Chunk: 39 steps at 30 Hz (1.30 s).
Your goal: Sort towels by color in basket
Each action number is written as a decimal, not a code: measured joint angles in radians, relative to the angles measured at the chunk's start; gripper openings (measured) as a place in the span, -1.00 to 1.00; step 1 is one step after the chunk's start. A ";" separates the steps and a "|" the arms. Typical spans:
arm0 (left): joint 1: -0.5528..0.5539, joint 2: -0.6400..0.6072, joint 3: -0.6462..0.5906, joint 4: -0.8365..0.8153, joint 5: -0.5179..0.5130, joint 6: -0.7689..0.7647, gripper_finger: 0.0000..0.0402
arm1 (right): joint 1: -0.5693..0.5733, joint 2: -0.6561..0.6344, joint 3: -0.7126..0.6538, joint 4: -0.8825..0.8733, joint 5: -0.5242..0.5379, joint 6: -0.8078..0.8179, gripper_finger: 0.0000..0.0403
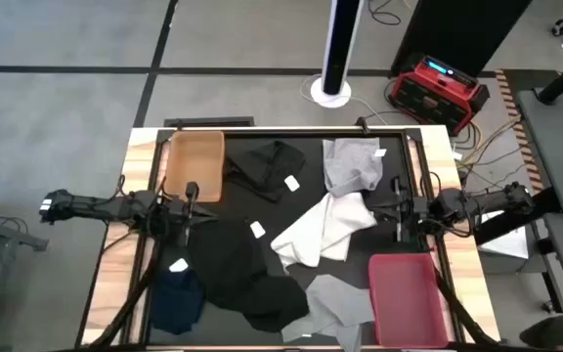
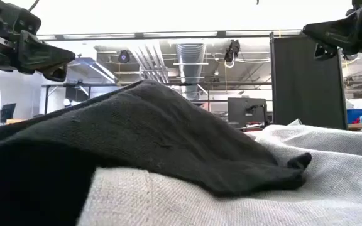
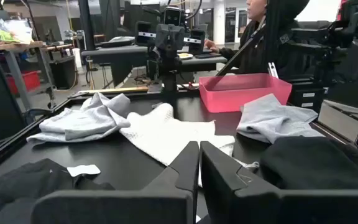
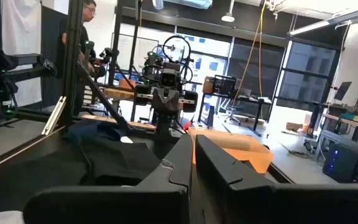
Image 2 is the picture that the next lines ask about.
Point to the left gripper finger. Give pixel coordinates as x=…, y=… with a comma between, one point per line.
x=36, y=58
x=57, y=75

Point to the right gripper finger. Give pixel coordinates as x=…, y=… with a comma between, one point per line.
x=324, y=52
x=338, y=31

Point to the black towel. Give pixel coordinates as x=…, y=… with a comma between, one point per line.
x=152, y=125

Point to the white towel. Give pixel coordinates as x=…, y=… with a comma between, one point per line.
x=254, y=135

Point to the grey towel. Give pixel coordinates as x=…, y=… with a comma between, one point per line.
x=262, y=194

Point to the black partition panel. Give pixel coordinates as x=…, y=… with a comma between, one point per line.
x=306, y=88

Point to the small dark computer monitor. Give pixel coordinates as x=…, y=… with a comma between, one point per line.
x=7, y=112

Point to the clear plastic bin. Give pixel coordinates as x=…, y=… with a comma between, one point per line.
x=358, y=103

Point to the black round ceiling device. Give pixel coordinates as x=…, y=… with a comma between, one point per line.
x=123, y=56

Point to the blue storage bin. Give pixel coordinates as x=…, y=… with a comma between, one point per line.
x=355, y=115

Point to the black hanging ceiling device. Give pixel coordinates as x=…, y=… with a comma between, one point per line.
x=232, y=48

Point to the black overhead beam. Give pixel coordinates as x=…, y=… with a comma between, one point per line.
x=139, y=35

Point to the large black monitor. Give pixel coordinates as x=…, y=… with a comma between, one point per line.
x=240, y=110

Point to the black metal rack frame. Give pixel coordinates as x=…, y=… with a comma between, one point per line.
x=83, y=84

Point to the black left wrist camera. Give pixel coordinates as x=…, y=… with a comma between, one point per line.
x=24, y=22

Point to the silver ventilation duct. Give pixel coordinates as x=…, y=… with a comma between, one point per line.
x=190, y=59

